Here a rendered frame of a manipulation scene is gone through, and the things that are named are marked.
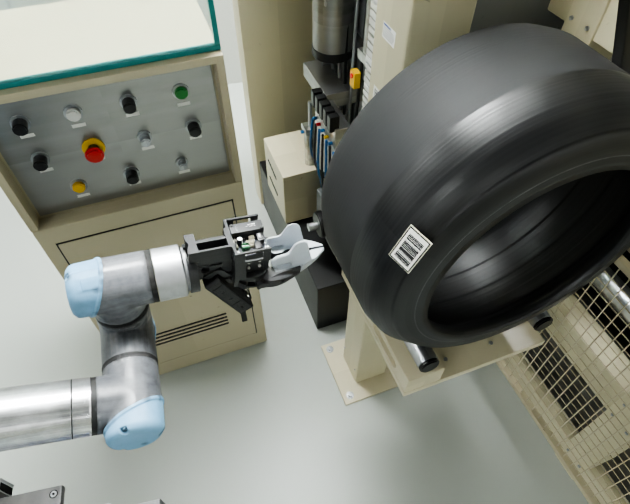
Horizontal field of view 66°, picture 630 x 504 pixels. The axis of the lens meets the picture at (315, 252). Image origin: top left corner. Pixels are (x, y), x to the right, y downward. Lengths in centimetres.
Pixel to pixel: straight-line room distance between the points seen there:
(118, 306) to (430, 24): 68
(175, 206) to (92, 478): 107
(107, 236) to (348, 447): 111
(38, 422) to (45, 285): 187
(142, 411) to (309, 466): 126
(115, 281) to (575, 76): 66
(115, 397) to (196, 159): 80
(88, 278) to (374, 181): 41
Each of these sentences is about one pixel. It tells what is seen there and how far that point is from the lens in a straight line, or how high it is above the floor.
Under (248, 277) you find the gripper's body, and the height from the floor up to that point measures 125.
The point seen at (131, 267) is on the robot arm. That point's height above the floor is 131.
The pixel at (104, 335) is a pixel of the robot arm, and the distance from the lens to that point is 77.
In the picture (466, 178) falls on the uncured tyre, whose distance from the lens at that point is 66.
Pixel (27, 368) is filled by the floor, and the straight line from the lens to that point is 233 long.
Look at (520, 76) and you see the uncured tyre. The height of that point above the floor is 146.
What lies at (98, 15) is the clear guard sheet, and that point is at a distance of 113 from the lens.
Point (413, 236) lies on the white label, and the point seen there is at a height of 132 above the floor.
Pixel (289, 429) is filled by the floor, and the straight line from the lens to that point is 193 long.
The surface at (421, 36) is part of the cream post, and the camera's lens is 94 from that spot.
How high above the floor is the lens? 182
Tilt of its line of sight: 51 degrees down
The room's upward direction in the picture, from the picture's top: straight up
